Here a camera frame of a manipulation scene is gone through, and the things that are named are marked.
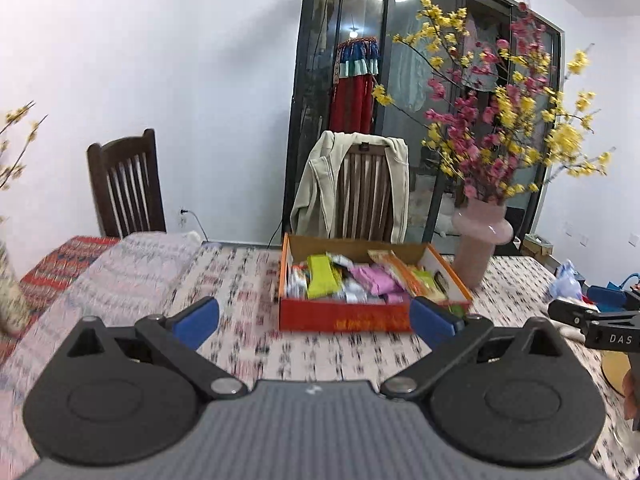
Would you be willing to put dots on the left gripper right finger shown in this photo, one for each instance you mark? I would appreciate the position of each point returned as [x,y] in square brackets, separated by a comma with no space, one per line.
[453,341]

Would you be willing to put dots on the pink and yellow flower branches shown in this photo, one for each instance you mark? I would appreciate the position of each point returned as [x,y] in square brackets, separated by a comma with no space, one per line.
[502,114]

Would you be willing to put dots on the person's right hand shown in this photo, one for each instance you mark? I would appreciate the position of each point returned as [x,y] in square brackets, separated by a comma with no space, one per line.
[631,406]

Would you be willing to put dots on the wooden chair with jacket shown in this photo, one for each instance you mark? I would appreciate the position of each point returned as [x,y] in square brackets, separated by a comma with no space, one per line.
[364,206]

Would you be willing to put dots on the dark wooden chair left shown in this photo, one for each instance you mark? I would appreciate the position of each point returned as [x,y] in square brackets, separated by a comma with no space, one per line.
[126,186]

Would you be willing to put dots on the patterned vase with flowers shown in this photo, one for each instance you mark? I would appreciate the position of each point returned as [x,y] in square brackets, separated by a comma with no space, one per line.
[16,139]

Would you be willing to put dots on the beige jacket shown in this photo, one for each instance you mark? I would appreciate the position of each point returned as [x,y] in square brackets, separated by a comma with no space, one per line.
[315,205]

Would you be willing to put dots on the blue plastic bag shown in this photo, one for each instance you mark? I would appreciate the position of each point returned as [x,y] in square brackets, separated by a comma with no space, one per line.
[565,284]

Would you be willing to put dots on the orange cardboard snack box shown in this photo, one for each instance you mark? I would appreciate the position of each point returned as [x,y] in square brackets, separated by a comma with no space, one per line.
[332,315]

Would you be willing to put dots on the pink patterned blanket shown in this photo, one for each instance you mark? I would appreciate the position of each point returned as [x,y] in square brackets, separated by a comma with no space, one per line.
[136,277]

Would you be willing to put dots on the orange gold snack packet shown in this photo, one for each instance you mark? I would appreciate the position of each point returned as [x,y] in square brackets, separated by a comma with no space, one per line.
[399,271]

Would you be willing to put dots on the red blue hanging garment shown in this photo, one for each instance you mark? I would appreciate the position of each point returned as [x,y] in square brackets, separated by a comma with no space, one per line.
[354,73]

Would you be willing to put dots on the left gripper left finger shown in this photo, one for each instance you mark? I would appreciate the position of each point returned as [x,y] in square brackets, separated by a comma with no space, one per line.
[174,344]

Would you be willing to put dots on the lime green snack packet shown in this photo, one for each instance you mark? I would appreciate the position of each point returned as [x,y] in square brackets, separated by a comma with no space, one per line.
[324,280]

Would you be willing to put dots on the calligraphy print tablecloth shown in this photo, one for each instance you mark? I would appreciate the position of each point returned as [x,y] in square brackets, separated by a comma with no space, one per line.
[247,343]

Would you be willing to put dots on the pink snack packet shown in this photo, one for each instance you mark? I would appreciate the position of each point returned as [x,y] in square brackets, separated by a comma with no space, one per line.
[375,280]

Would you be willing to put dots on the pink glass vase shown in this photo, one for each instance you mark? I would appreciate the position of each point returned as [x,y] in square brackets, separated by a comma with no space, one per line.
[482,227]

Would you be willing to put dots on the black framed glass door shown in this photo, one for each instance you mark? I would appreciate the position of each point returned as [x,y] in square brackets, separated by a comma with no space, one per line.
[317,105]

